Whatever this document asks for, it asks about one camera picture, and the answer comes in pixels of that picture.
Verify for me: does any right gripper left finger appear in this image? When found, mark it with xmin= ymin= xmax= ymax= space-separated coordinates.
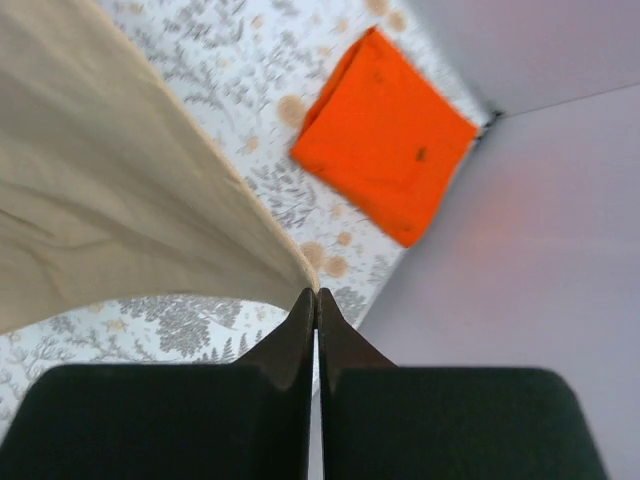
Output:
xmin=1 ymin=290 xmax=315 ymax=479

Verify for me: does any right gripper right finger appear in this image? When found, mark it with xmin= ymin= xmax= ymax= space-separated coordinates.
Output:
xmin=317 ymin=289 xmax=606 ymax=479

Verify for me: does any beige t-shirt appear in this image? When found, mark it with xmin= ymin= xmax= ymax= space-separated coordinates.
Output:
xmin=1 ymin=1 xmax=319 ymax=332

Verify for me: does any folded orange t-shirt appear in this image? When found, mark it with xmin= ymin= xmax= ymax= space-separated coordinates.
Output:
xmin=290 ymin=27 xmax=480 ymax=248

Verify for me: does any floral patterned table mat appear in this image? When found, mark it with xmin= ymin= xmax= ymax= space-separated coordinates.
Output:
xmin=1 ymin=1 xmax=489 ymax=426

